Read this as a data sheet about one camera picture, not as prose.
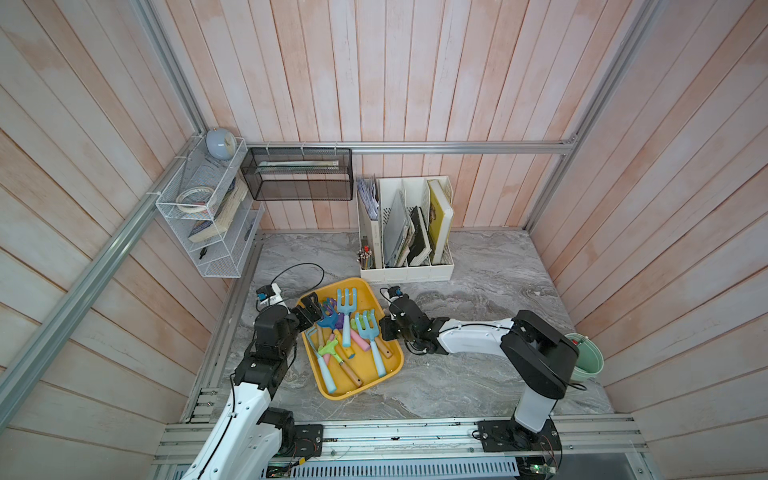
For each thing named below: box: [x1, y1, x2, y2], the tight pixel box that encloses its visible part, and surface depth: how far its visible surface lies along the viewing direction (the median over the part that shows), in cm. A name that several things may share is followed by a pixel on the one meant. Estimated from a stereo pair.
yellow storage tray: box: [300, 278, 404, 401], surface depth 89 cm
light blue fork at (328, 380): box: [305, 326, 337, 395], surface depth 82 cm
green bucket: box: [564, 333, 605, 382], surface depth 77 cm
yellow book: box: [427, 179, 454, 265], surface depth 97 cm
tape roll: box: [176, 186, 216, 213], surface depth 76 cm
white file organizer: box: [356, 175, 455, 283], surface depth 103 cm
